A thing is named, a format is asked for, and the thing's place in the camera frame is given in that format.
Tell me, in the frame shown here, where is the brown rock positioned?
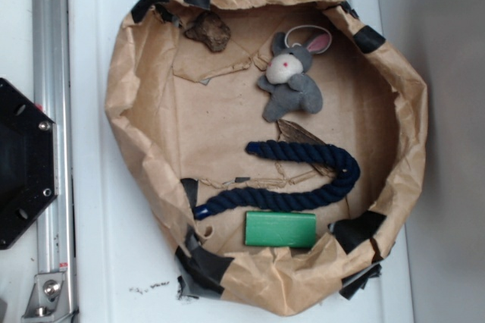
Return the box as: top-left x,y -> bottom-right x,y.
184,11 -> 231,52

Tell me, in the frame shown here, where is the brown paper bag tray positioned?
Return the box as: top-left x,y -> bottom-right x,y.
105,0 -> 428,316

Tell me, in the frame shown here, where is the grey plush bunny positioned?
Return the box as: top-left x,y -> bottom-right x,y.
257,25 -> 333,123

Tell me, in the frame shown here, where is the green rectangular block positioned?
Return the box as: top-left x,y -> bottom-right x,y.
245,212 -> 317,248

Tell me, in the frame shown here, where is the navy blue rope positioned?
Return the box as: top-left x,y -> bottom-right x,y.
192,140 -> 361,221

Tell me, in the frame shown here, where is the black hexagonal mount plate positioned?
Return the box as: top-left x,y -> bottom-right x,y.
1,78 -> 57,250

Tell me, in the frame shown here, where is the aluminium extrusion rail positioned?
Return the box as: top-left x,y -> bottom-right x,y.
30,0 -> 77,274

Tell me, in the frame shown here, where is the metal corner bracket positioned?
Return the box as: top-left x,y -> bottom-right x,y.
21,272 -> 71,322

